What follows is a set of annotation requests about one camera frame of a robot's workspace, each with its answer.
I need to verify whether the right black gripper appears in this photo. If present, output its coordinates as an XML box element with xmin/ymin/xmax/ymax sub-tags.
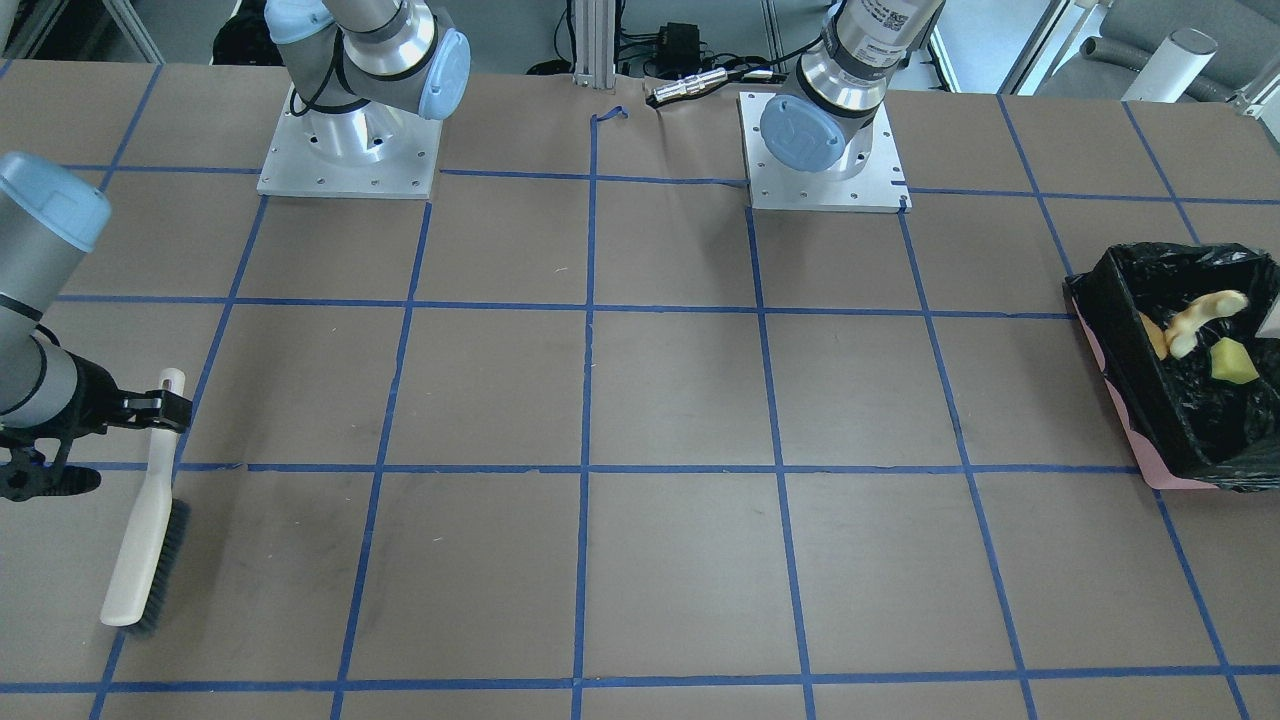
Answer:
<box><xmin>1</xmin><ymin>350</ymin><xmax>193</xmax><ymax>502</ymax></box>

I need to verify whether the beige hand brush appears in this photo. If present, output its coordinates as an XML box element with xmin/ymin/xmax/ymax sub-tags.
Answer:
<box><xmin>99</xmin><ymin>368</ymin><xmax>193</xmax><ymax>635</ymax></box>

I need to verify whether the toy croissant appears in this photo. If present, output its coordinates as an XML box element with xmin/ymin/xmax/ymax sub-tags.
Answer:
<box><xmin>1164</xmin><ymin>290</ymin><xmax>1251</xmax><ymax>359</ymax></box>

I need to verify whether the yellow toy cheese wedge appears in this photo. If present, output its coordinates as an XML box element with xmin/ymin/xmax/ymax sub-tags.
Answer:
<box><xmin>1210</xmin><ymin>337</ymin><xmax>1260</xmax><ymax>386</ymax></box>

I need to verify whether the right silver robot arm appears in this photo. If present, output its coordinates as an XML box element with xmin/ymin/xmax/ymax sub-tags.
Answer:
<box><xmin>1</xmin><ymin>1</ymin><xmax>472</xmax><ymax>502</ymax></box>

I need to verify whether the pink bin with black bag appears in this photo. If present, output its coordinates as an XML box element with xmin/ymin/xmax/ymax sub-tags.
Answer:
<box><xmin>1064</xmin><ymin>242</ymin><xmax>1279</xmax><ymax>492</ymax></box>

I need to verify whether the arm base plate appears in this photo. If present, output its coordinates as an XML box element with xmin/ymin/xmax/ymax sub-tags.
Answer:
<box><xmin>739</xmin><ymin>91</ymin><xmax>913</xmax><ymax>213</ymax></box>
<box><xmin>256</xmin><ymin>101</ymin><xmax>443</xmax><ymax>200</ymax></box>

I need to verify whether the silver cable connector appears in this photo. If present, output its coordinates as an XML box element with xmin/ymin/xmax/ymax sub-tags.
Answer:
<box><xmin>645</xmin><ymin>68</ymin><xmax>731</xmax><ymax>109</ymax></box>

